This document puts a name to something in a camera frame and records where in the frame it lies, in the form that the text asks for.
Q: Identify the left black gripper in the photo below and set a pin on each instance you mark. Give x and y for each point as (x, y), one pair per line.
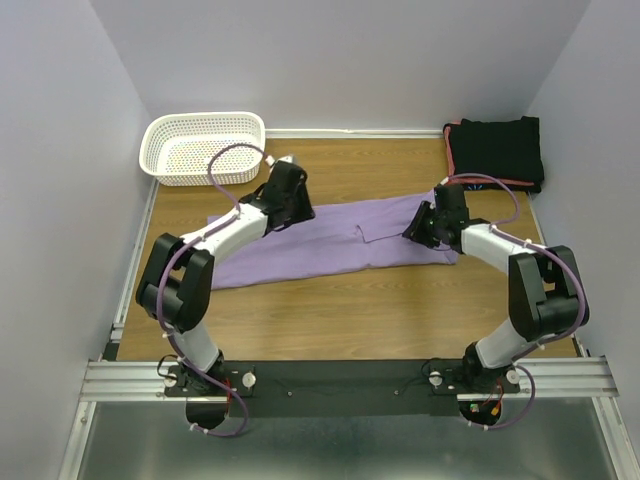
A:
(307, 211)

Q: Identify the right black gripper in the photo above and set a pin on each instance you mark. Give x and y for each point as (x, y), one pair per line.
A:
(414, 229)

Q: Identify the purple t-shirt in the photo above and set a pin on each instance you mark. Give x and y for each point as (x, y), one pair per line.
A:
(342, 238)

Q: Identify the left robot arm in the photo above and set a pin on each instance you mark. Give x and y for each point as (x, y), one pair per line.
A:
(176, 282)

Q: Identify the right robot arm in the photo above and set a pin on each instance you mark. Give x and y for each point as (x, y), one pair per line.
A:
(546, 299)

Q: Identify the red folded t-shirt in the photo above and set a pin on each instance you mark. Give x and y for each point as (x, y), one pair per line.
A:
(451, 162)

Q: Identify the black folded t-shirt bottom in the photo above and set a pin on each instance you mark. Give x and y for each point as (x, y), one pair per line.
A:
(483, 184)

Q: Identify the black folded t-shirt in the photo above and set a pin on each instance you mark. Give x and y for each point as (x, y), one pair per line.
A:
(506, 149)
(483, 184)

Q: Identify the black folded t-shirt top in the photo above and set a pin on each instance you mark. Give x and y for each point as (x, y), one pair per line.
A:
(506, 149)

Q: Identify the white perforated plastic basket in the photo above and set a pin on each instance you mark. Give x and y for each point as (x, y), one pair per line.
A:
(190, 149)

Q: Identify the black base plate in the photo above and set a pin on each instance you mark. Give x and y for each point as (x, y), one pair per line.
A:
(349, 388)

